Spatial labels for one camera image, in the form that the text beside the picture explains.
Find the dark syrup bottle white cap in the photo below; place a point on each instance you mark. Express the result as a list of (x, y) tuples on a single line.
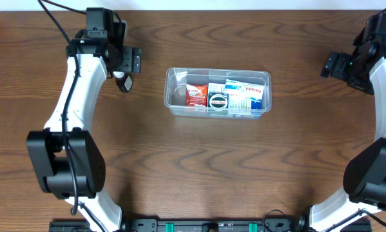
[(123, 81)]

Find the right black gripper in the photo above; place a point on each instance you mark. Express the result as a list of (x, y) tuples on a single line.
[(335, 65)]

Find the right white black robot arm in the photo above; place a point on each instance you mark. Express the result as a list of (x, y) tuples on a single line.
[(364, 182)]

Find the white Panadol box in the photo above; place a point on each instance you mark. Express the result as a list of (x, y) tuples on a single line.
[(243, 89)]

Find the tall blue medicine box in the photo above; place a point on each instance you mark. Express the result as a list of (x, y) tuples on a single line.
[(237, 105)]

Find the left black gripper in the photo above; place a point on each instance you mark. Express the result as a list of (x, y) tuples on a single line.
[(134, 64)]

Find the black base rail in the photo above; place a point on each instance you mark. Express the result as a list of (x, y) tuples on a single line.
[(152, 225)]

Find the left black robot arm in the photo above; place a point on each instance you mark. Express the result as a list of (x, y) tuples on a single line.
[(66, 160)]

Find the red Panadol ActiFast box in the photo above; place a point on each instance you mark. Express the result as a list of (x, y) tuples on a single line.
[(196, 95)]

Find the clear plastic container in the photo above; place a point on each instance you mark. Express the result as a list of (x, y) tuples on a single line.
[(178, 78)]

